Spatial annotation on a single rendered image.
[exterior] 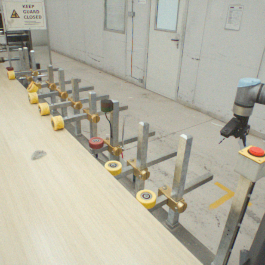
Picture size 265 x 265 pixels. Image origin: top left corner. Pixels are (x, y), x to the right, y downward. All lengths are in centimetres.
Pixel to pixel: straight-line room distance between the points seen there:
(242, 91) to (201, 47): 306
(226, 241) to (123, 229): 36
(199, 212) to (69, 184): 148
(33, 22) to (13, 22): 24
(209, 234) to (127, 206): 129
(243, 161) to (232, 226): 25
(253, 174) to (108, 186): 57
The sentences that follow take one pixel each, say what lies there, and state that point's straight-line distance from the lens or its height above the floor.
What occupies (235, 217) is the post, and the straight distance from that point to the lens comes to 90.
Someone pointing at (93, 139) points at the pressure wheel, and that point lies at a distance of 139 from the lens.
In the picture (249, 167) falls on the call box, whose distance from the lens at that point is 77.
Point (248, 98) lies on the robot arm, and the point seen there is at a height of 123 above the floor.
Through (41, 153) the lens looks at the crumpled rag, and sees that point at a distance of 130.
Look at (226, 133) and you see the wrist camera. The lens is 122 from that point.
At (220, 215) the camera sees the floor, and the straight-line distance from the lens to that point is 236.
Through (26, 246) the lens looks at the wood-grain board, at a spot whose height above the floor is 90.
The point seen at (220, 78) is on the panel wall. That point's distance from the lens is 405.
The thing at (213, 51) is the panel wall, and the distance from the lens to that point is 410.
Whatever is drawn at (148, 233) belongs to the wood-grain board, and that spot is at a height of 90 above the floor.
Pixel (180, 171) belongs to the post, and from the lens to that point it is 99.
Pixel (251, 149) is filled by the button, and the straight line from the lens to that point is 77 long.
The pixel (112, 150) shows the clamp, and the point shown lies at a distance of 138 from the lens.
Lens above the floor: 158
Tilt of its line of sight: 27 degrees down
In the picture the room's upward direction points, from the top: 3 degrees clockwise
